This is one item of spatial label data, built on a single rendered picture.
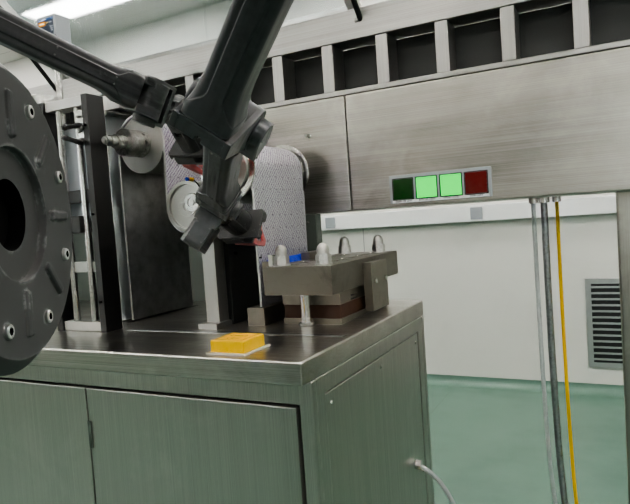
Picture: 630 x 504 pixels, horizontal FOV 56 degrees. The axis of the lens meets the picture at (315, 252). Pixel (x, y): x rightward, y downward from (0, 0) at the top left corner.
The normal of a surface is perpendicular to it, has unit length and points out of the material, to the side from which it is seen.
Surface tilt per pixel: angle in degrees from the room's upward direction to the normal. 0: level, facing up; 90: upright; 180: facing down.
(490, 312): 90
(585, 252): 90
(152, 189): 90
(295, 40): 90
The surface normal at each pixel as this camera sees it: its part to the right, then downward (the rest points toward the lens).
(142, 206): 0.89, -0.04
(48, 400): -0.45, 0.07
